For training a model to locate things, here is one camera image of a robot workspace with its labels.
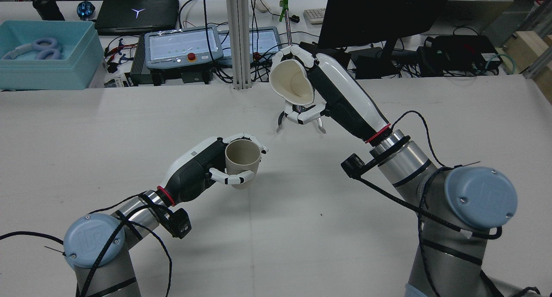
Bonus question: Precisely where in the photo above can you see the grey board panel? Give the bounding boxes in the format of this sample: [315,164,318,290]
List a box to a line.
[446,0,514,34]

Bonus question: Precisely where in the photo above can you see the teal cable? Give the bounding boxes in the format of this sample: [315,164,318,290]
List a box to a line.
[485,53,518,75]

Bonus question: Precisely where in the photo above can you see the light blue plastic box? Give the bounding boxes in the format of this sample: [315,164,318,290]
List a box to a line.
[0,20,105,91]

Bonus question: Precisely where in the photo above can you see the black power brick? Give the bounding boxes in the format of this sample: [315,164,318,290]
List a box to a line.
[354,53,399,80]

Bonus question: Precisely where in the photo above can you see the wooden block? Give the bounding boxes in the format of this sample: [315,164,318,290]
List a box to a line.
[505,30,552,103]

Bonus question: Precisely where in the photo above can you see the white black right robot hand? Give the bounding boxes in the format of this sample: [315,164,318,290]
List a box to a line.
[270,45,391,143]

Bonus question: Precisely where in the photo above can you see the black monitor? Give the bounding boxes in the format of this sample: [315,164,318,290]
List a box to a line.
[317,0,449,69]

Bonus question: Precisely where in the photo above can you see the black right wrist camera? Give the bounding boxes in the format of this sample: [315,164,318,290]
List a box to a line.
[341,135,410,180]

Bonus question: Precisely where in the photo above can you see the black laptop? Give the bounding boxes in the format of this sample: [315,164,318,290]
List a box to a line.
[94,0,180,35]

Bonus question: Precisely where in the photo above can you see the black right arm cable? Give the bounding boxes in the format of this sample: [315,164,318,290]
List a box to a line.
[358,111,539,297]

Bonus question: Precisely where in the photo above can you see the blue glass ball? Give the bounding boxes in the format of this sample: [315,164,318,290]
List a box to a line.
[77,1,95,21]

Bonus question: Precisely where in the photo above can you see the grey teach pendant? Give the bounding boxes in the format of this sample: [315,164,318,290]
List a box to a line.
[218,26,283,67]
[144,25,225,70]

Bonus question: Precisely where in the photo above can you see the black electronics box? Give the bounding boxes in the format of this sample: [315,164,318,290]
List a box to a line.
[416,34,503,77]

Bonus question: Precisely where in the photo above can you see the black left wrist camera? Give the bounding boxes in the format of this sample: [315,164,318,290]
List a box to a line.
[166,207,192,239]

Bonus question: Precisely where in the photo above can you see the metal reacher grabber tool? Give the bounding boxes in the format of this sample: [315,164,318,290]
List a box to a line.
[276,0,327,134]

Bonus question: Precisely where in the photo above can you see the lilac headphones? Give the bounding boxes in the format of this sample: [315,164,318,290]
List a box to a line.
[2,38,63,60]

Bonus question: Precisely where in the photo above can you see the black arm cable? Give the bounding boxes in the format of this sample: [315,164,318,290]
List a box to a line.
[0,193,173,297]
[358,111,539,297]

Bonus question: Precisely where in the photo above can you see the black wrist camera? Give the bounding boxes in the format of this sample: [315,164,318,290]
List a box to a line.
[341,135,410,180]
[166,207,192,239]

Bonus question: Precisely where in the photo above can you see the white keyboard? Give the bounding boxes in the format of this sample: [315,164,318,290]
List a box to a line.
[303,8,327,25]

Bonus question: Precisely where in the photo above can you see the beige plastic cup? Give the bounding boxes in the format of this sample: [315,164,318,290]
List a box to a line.
[224,138,262,190]

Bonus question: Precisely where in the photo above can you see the black ribbed power supply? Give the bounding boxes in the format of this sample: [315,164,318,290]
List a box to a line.
[129,34,164,85]

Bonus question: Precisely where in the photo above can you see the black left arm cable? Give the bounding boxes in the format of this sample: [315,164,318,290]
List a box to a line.
[0,193,173,297]

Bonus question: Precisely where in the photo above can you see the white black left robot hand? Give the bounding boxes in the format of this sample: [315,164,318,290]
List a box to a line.
[157,133,269,207]

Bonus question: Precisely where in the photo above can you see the black cylindrical canister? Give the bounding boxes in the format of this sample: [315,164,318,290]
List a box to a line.
[32,0,65,22]

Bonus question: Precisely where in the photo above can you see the aluminium frame rail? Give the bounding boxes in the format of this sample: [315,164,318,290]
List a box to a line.
[522,0,552,80]

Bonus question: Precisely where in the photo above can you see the white paper cup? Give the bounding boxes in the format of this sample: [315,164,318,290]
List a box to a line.
[269,59,315,106]

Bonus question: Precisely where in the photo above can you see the small black box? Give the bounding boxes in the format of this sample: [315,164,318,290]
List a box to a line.
[181,69,213,84]

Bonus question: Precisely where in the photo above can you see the red black clip leads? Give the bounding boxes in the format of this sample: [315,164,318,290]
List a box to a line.
[103,38,138,73]

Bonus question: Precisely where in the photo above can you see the aluminium extrusion post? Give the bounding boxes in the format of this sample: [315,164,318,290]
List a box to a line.
[225,0,252,90]

